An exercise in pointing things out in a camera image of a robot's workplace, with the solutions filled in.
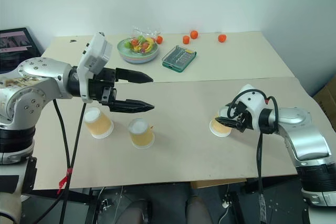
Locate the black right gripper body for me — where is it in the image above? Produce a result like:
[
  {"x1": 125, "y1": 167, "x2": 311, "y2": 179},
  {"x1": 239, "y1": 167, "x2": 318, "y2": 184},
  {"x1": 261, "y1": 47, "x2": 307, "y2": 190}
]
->
[{"x1": 230, "y1": 102, "x2": 255, "y2": 133}]

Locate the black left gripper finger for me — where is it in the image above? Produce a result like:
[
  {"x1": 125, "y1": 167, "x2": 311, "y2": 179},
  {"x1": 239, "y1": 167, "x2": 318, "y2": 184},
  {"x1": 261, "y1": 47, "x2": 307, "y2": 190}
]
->
[
  {"x1": 115, "y1": 68, "x2": 154, "y2": 84},
  {"x1": 110, "y1": 99, "x2": 155, "y2": 114}
]

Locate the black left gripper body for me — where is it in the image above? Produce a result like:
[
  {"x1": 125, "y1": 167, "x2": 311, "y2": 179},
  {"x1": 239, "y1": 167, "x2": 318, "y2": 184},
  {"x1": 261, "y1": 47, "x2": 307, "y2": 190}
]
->
[{"x1": 88, "y1": 67, "x2": 118, "y2": 112}]

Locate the yellow paper cup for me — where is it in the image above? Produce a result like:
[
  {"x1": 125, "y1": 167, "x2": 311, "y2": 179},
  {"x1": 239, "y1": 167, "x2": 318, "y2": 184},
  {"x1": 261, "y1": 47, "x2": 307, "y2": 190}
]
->
[
  {"x1": 83, "y1": 107, "x2": 115, "y2": 140},
  {"x1": 127, "y1": 118, "x2": 156, "y2": 150},
  {"x1": 209, "y1": 114, "x2": 232, "y2": 138}
]

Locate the colourful toy fruit pile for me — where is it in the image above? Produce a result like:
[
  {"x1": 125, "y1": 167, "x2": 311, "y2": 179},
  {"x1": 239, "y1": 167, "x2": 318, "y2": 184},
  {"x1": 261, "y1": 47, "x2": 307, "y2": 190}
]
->
[{"x1": 123, "y1": 35, "x2": 156, "y2": 54}]

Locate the clear plastic bag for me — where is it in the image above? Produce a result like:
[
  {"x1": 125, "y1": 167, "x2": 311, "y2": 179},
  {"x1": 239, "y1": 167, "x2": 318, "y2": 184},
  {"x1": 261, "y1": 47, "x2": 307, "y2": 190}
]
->
[{"x1": 132, "y1": 26, "x2": 162, "y2": 41}]

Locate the green clear screwdriver bit case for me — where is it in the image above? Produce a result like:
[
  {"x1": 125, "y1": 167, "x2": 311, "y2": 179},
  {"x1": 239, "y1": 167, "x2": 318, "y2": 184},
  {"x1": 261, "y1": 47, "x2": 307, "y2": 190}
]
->
[{"x1": 161, "y1": 46, "x2": 197, "y2": 74}]

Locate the brown cardboard sheet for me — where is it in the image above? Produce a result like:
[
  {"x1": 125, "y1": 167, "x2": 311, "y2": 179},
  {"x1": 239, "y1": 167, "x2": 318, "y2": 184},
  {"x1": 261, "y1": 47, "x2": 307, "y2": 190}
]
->
[{"x1": 190, "y1": 178, "x2": 248, "y2": 189}]

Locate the brown cardboard box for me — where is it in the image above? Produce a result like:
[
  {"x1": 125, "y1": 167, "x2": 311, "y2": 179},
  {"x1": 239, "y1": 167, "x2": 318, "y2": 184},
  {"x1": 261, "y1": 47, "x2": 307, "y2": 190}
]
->
[{"x1": 313, "y1": 75, "x2": 336, "y2": 131}]

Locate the black framed monitor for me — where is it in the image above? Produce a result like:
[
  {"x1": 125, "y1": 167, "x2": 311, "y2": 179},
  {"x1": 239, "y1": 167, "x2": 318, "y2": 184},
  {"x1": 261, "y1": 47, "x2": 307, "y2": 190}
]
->
[{"x1": 0, "y1": 26, "x2": 46, "y2": 74}]

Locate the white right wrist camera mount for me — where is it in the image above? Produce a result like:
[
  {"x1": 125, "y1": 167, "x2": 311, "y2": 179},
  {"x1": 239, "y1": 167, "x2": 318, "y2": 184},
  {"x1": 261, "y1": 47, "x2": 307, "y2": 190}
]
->
[{"x1": 235, "y1": 84, "x2": 267, "y2": 131}]

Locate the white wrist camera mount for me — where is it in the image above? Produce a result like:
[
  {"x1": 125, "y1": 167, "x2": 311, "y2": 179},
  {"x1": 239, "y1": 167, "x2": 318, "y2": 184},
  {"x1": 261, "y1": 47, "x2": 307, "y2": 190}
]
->
[
  {"x1": 235, "y1": 84, "x2": 267, "y2": 131},
  {"x1": 77, "y1": 31, "x2": 113, "y2": 103}
]

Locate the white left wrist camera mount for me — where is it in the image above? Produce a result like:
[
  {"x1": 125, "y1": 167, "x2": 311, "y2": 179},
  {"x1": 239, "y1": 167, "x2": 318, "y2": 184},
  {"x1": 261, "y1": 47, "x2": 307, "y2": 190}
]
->
[{"x1": 77, "y1": 31, "x2": 113, "y2": 103}]

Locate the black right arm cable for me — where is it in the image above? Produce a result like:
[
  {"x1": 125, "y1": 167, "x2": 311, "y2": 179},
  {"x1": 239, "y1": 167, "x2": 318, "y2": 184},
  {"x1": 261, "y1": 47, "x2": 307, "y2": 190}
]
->
[{"x1": 227, "y1": 89, "x2": 279, "y2": 224}]

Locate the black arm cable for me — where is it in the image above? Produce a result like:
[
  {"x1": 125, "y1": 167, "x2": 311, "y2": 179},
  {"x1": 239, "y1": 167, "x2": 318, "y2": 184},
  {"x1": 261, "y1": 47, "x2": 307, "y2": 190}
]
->
[
  {"x1": 28, "y1": 102, "x2": 88, "y2": 224},
  {"x1": 52, "y1": 99, "x2": 70, "y2": 224},
  {"x1": 227, "y1": 89, "x2": 279, "y2": 224}
]

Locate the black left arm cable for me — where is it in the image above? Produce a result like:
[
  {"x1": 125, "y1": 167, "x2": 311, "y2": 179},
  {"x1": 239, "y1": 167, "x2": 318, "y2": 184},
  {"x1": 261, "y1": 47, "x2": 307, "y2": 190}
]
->
[
  {"x1": 52, "y1": 99, "x2": 70, "y2": 224},
  {"x1": 28, "y1": 102, "x2": 88, "y2": 224}
]

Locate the red tape on cables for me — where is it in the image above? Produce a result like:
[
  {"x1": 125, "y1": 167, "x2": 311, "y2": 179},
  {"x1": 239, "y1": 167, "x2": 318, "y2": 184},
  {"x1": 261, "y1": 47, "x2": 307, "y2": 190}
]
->
[{"x1": 57, "y1": 167, "x2": 73, "y2": 195}]

